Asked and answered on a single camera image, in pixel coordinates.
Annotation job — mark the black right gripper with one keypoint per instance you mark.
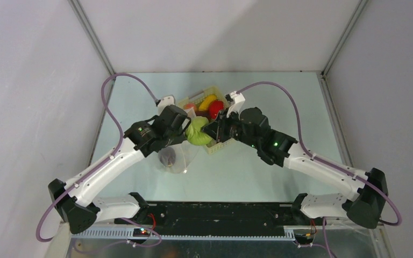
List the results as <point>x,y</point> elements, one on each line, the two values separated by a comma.
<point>216,127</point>

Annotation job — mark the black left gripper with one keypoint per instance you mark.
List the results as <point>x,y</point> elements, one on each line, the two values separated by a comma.
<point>180,137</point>

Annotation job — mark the clear dotted zip bag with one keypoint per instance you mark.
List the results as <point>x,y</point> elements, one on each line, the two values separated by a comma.
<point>176,159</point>

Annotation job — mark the green cabbage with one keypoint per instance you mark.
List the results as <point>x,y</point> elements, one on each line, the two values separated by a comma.
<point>194,133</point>

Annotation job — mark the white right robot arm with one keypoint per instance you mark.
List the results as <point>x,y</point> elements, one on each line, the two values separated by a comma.
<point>361,194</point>

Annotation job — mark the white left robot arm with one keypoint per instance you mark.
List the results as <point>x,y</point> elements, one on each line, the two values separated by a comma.
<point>77,201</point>

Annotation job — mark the red bell pepper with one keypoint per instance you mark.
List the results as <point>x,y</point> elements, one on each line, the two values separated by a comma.
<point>214,108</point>

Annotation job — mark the orange peach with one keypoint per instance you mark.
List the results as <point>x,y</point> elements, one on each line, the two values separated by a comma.
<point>190,109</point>

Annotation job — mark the yellow banana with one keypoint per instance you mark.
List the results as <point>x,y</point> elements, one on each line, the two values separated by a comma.
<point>204,106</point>

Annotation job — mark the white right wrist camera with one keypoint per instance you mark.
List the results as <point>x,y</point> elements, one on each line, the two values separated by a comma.
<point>236,101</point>

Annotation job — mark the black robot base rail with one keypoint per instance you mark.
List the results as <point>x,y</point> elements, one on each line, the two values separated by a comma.
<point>221,219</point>

